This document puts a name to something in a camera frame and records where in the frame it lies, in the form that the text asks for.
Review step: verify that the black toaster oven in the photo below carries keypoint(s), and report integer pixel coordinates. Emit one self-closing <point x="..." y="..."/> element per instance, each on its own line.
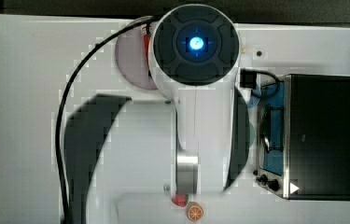
<point x="303" y="138"/>

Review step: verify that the orange slice toy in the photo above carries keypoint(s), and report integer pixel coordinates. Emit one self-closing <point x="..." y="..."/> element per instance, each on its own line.
<point x="194" y="211"/>

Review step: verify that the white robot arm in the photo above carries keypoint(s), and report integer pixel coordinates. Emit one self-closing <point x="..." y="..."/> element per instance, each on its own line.
<point x="194" y="59"/>

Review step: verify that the green round plate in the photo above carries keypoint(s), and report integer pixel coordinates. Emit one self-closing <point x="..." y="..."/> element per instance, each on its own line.
<point x="252" y="134"/>

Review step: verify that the grey round plate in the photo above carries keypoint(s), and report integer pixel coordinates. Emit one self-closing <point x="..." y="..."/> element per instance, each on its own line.
<point x="131" y="59"/>

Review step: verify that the red ketchup bottle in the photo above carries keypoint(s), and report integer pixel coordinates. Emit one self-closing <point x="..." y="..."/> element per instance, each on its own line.
<point x="146" y="39"/>

